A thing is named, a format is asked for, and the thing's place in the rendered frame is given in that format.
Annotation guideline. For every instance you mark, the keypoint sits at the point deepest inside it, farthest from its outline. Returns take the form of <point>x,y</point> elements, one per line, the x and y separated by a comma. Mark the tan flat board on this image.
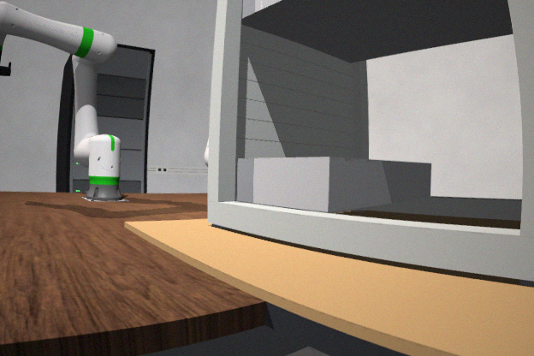
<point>412,309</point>

